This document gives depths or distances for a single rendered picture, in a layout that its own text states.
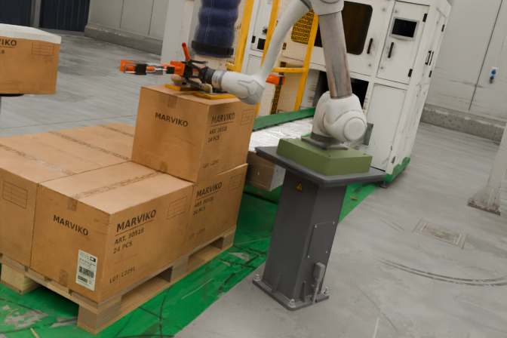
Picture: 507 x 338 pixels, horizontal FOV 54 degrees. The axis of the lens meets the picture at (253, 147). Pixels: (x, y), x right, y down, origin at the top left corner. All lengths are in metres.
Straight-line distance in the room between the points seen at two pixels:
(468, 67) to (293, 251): 9.29
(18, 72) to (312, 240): 2.17
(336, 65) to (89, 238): 1.26
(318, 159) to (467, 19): 9.47
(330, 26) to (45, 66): 2.11
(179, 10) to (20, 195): 2.25
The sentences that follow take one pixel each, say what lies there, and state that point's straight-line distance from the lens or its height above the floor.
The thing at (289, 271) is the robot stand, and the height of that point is 0.16.
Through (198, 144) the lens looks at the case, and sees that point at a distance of 2.43.
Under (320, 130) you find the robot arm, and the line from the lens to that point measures 2.48.
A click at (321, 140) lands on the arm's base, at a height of 0.86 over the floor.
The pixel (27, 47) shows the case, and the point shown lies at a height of 0.93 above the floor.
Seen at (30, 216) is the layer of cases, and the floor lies 0.38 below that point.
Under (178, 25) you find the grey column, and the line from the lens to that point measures 4.13.
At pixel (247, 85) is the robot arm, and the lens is 2.28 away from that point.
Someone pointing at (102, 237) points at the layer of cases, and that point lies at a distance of 2.08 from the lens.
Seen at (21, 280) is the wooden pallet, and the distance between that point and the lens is 2.51.
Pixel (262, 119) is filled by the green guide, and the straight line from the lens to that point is 4.07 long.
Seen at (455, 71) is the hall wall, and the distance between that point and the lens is 11.56.
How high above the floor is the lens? 1.35
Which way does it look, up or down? 14 degrees down
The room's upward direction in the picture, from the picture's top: 11 degrees clockwise
